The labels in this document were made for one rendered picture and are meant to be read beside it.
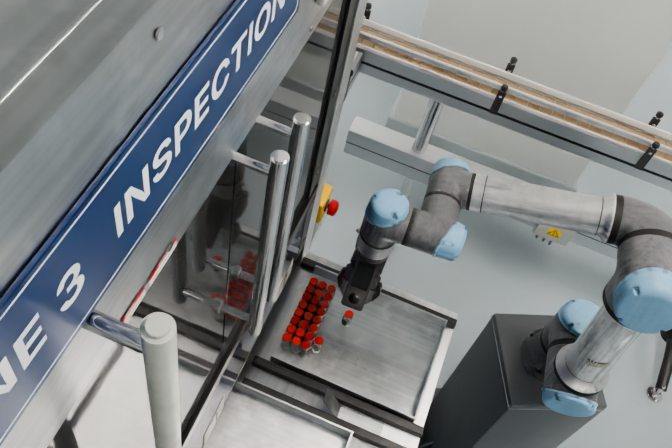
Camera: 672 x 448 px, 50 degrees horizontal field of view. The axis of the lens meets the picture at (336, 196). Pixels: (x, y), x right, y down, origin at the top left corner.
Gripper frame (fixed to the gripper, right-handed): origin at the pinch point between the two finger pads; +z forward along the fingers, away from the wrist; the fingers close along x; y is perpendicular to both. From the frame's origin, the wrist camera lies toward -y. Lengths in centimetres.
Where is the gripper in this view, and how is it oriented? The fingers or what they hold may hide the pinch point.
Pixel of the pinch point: (353, 301)
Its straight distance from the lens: 162.3
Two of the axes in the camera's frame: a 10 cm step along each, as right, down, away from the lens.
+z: -1.5, 5.9, 7.9
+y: 3.6, -7.1, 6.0
